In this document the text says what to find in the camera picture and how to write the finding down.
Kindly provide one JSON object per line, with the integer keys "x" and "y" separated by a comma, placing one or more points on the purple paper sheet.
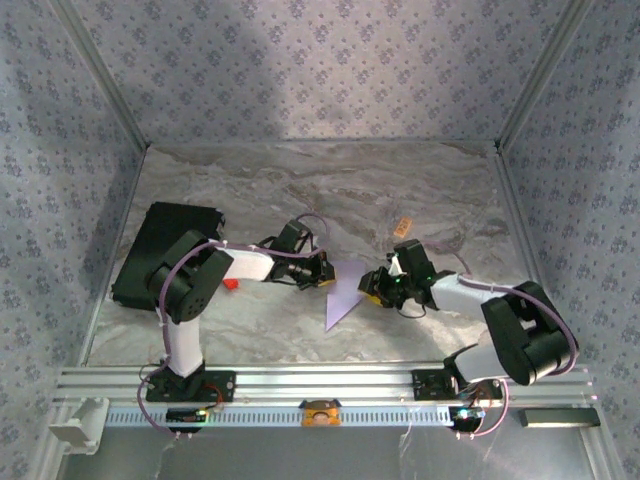
{"x": 345, "y": 290}

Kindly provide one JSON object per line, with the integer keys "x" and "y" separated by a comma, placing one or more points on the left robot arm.
{"x": 190, "y": 295}

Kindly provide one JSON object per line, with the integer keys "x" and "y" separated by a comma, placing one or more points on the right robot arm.
{"x": 530, "y": 340}

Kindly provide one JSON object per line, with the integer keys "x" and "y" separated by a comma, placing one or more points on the small wooden block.
{"x": 402, "y": 227}

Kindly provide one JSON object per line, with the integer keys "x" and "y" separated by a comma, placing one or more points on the small red object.
{"x": 231, "y": 284}

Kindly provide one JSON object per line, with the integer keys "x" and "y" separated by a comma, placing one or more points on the orange figure clip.
{"x": 320, "y": 415}

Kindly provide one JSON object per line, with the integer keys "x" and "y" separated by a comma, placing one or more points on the black flat case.
{"x": 145, "y": 240}

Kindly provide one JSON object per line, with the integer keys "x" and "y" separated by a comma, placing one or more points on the small circuit board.
{"x": 465, "y": 417}
{"x": 185, "y": 417}

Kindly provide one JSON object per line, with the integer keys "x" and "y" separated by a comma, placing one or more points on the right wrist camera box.
{"x": 396, "y": 266}

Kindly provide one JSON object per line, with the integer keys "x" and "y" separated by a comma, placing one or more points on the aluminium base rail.
{"x": 325, "y": 382}

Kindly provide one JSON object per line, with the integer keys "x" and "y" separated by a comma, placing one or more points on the aluminium side rail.
{"x": 513, "y": 200}
{"x": 131, "y": 195}

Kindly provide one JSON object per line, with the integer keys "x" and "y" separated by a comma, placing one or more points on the aluminium corner post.
{"x": 540, "y": 75}

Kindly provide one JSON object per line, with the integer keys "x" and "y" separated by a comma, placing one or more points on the white plastic bracket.
{"x": 75, "y": 430}

